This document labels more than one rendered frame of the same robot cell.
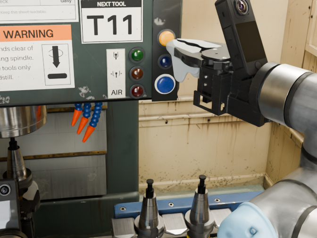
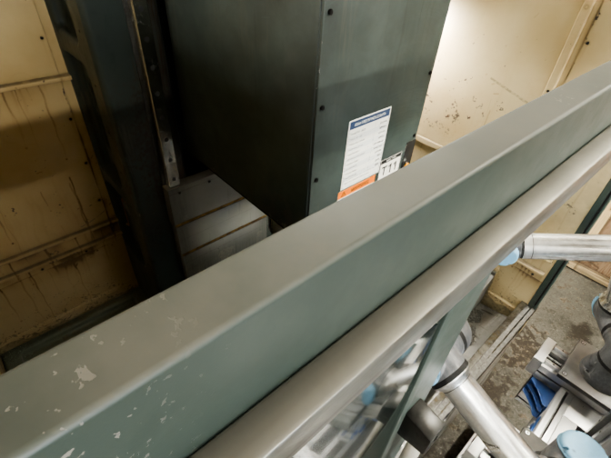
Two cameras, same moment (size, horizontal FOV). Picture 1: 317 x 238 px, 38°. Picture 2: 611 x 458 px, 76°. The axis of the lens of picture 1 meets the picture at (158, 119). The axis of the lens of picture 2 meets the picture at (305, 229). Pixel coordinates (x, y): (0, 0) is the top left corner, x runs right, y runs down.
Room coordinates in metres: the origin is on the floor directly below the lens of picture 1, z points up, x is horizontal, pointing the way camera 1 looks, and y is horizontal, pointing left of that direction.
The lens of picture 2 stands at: (-0.01, 0.85, 2.27)
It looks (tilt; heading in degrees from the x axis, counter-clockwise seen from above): 40 degrees down; 326
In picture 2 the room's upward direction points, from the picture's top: 4 degrees clockwise
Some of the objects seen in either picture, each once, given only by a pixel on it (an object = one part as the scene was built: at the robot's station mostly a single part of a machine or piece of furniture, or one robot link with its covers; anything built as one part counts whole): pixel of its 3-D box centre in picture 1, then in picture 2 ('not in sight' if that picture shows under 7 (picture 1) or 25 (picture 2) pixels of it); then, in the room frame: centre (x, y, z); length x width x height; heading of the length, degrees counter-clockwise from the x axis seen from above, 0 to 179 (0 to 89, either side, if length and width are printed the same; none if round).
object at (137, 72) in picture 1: (137, 73); not in sight; (0.73, 0.04, 1.58); 0.02 x 0.01 x 0.02; 101
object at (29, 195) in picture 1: (33, 199); not in sight; (0.87, 0.28, 1.22); 0.09 x 0.03 x 0.06; 177
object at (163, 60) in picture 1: (165, 61); not in sight; (0.74, -0.01, 1.60); 0.02 x 0.01 x 0.02; 101
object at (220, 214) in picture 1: (223, 219); not in sight; (0.82, -0.15, 1.21); 0.07 x 0.05 x 0.01; 11
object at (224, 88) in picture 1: (238, 82); not in sight; (0.61, -0.11, 1.61); 0.12 x 0.08 x 0.09; 41
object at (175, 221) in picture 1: (174, 224); not in sight; (0.80, -0.04, 1.21); 0.07 x 0.05 x 0.01; 11
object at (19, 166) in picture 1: (15, 161); not in sight; (0.89, 0.32, 1.31); 0.04 x 0.04 x 0.07
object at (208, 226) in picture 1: (199, 221); not in sight; (0.81, -0.09, 1.21); 0.06 x 0.06 x 0.03
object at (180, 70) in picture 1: (179, 63); not in sight; (0.68, -0.03, 1.61); 0.09 x 0.03 x 0.06; 41
